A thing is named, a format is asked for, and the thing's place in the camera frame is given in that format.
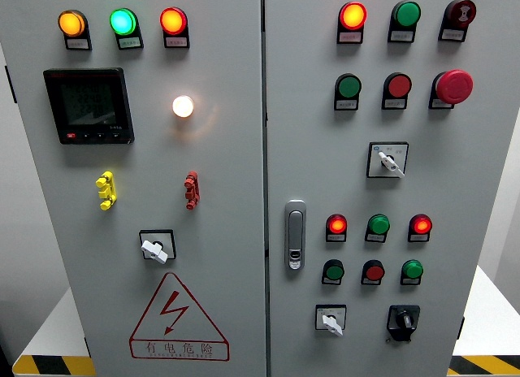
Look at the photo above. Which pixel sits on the pale grey cabinet door with lock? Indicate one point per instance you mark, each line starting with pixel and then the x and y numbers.
pixel 317 157

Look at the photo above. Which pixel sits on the silver door lock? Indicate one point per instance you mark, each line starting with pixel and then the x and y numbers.
pixel 295 235

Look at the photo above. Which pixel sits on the small red round lamp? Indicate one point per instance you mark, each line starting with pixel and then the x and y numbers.
pixel 337 224
pixel 421 224

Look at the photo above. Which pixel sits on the small label plate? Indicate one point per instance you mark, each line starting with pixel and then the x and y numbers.
pixel 176 42
pixel 375 238
pixel 336 238
pixel 78 44
pixel 349 37
pixel 331 282
pixel 130 42
pixel 394 104
pixel 451 35
pixel 346 105
pixel 401 35
pixel 409 282
pixel 418 238
pixel 370 282
pixel 440 104

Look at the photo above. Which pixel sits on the white round lamp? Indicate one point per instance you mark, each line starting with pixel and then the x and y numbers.
pixel 183 106

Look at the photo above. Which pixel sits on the small green push button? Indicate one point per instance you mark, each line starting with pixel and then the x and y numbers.
pixel 334 271

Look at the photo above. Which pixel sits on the small green round lamp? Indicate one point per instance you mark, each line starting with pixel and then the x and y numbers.
pixel 379 224
pixel 412 269

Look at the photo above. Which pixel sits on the large green push button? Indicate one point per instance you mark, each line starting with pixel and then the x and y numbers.
pixel 407 14
pixel 349 86

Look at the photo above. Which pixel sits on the small red push button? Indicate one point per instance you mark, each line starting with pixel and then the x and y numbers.
pixel 374 272

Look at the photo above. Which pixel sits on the large red push button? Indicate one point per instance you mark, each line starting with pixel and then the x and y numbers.
pixel 399 85

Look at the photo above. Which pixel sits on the large red round lamp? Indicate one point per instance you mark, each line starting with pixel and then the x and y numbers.
pixel 352 16
pixel 173 21

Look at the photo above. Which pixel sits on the red warning triangle sticker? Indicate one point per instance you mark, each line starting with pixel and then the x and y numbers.
pixel 178 348

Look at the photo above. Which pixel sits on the black display meter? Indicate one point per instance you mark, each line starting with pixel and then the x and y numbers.
pixel 87 105

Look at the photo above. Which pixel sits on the large green glowing lamp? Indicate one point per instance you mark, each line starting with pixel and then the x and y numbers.
pixel 122 22

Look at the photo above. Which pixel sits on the large red stop button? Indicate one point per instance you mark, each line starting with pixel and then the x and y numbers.
pixel 455 86

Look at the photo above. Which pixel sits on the black cabinet hinge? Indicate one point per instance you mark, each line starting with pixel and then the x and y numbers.
pixel 462 327
pixel 10 84
pixel 87 346

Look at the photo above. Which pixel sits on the large yellow round lamp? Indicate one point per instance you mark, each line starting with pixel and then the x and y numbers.
pixel 71 23

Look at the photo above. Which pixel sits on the dark red round buzzer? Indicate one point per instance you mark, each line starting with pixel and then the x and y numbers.
pixel 462 12

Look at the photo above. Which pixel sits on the black yellow striped tape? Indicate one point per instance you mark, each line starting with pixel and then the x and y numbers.
pixel 53 365
pixel 487 365

